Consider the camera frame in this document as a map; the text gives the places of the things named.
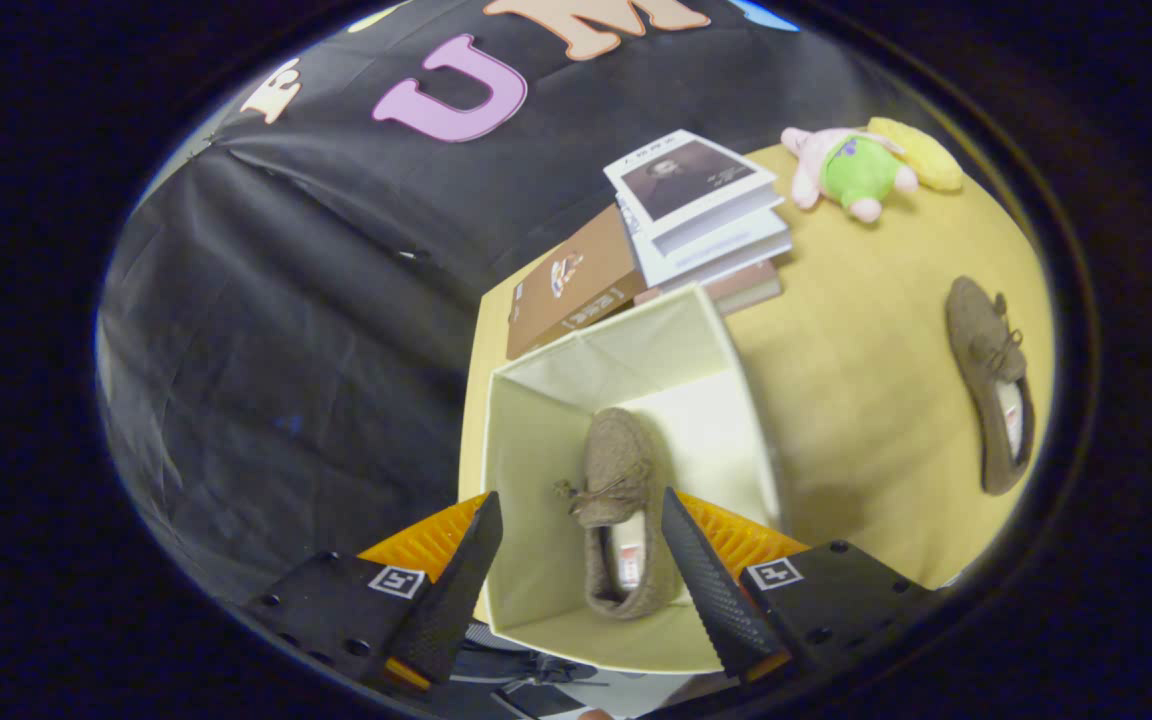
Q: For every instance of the plain white book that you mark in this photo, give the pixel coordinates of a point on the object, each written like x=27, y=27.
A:
x=726, y=250

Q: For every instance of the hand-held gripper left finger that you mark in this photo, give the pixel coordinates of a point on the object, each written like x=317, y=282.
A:
x=461, y=590

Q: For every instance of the black backdrop cloth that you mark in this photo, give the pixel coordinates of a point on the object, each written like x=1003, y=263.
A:
x=286, y=350

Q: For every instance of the brown shoe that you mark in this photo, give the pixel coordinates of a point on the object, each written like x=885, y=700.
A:
x=616, y=450
x=976, y=330

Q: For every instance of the white portrait cover book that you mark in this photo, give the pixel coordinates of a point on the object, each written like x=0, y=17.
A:
x=686, y=180

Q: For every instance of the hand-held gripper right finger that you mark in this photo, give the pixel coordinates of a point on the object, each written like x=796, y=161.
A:
x=711, y=590

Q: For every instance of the brown spine book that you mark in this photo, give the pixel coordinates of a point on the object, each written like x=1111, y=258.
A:
x=751, y=287

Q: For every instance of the grey fabric storage box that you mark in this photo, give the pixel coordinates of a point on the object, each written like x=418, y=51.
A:
x=536, y=450

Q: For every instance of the pink green plush toy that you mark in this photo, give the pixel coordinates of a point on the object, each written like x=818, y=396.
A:
x=861, y=170

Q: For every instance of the yellow plush toy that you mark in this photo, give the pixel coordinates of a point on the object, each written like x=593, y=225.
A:
x=931, y=160

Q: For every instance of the brown cover book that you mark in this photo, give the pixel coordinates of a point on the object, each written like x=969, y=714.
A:
x=566, y=290

